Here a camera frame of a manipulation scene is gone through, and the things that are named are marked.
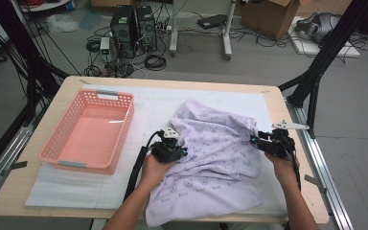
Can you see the black computer tower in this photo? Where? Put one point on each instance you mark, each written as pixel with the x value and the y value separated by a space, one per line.
pixel 123 32
pixel 147 28

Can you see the black flat box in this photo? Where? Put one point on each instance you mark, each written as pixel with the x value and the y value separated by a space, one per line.
pixel 212 21

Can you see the person's left hand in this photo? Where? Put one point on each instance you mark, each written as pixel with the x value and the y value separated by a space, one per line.
pixel 155 171

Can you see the lilac printed cloth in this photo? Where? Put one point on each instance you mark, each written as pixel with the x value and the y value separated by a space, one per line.
pixel 211 159

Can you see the white round table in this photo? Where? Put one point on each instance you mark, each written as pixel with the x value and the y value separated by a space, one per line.
pixel 41 5

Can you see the clear plastic bag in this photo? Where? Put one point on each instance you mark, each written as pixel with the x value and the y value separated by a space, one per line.
pixel 62 23

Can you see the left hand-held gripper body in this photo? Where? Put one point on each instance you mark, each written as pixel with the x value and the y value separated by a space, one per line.
pixel 166 150

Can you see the brown cardboard box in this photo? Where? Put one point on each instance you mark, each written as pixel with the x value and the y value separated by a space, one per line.
pixel 268 19

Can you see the white metal stand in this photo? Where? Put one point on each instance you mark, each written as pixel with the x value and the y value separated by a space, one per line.
pixel 173 32

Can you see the aluminium rail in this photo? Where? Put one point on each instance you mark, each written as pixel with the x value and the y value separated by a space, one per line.
pixel 319 159
pixel 0 166

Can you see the small white device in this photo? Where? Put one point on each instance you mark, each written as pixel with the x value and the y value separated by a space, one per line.
pixel 104 44

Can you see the grey metal bracket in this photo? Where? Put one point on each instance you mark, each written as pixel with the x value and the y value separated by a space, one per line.
pixel 314 182
pixel 16 166

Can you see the person's right hand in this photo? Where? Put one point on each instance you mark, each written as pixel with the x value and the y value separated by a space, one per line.
pixel 281 169

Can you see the pink plastic basket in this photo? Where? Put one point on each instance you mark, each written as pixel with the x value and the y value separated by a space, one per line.
pixel 89 140

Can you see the black metal frame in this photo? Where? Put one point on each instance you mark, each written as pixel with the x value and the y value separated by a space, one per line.
pixel 332 41
pixel 19 41

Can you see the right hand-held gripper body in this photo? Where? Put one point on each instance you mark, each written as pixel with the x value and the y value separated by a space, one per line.
pixel 279 143

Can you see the white floor board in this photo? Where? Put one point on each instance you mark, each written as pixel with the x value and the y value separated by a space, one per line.
pixel 306 48

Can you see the white foam mat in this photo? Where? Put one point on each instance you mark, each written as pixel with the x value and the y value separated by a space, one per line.
pixel 172 96

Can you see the grey rounded device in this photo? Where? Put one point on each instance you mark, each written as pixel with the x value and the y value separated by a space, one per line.
pixel 322 27

